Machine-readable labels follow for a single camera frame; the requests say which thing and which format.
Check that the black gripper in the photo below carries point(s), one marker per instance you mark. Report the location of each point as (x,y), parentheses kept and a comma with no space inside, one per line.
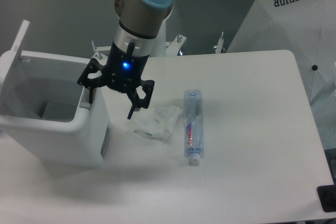
(124,73)

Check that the white push-lid trash can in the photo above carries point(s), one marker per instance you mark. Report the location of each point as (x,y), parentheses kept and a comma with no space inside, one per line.
(46,111)

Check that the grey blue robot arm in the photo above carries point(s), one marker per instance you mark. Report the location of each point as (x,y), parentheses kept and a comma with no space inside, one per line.
(139,25)

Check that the crumpled clear plastic bag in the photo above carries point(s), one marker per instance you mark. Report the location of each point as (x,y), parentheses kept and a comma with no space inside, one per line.
(157,122)

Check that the clear plastic water bottle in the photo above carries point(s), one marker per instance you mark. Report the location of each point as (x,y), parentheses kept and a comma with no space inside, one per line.
(193,127)

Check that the white superior umbrella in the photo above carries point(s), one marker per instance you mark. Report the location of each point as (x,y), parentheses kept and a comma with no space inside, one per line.
(307,29)

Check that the black device at edge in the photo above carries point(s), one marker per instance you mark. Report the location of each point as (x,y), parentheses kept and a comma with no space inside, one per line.
(326,195)

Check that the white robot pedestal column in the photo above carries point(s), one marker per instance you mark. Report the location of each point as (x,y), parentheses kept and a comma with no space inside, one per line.
(160,43)

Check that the white metal base frame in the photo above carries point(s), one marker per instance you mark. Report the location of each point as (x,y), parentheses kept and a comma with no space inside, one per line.
(172,48)

